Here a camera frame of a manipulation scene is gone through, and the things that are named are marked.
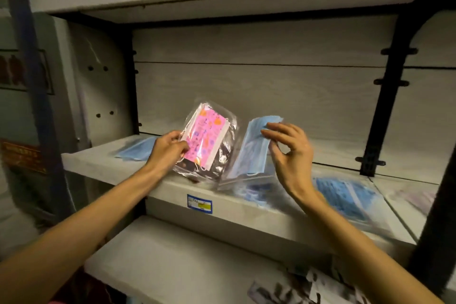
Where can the person's right hand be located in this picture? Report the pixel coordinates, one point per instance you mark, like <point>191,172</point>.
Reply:
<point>297,164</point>

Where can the person's left hand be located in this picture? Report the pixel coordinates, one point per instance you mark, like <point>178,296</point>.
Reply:
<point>163,154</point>

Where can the person's right thumb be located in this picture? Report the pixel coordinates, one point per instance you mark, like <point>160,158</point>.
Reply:
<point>275,154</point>

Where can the person's right middle finger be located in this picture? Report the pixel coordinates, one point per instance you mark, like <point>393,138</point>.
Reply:
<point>283,127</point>

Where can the person's left thumb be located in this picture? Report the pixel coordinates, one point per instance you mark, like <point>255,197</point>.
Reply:
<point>175,135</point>

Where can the blue face mask packet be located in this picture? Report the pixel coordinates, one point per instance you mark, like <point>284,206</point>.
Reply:
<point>137,148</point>
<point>254,193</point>
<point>249,152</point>
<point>347,197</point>

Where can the pink patterned mask packet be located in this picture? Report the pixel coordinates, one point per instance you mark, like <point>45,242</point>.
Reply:
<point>206,143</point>

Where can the person's right forearm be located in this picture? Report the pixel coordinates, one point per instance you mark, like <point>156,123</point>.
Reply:
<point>359,254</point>

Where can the person's left forearm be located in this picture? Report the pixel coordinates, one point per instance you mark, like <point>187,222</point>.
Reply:
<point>78,230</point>

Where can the dark patterned mask packet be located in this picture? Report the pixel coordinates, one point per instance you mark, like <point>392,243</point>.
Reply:
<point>222,157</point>

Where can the grey wooden shelf unit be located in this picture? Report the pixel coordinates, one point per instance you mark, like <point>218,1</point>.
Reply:
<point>249,65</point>

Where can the blue shelf price label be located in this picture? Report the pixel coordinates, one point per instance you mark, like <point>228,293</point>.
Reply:
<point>200,204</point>

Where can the black white patterned mask packet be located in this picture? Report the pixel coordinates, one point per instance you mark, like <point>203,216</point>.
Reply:
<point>302,287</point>

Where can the pale pink mask packet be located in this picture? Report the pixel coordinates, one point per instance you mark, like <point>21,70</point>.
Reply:
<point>416,197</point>

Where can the black metal shelf bracket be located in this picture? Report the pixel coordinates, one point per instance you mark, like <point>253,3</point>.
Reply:
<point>388,100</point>

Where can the orange wall sign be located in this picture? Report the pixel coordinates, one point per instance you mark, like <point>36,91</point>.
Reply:
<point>25,156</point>

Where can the blue metal upright post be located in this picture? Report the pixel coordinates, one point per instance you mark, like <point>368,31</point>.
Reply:
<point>32,83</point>

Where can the framed wall notice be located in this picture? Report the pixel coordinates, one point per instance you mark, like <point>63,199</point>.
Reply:
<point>21,71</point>

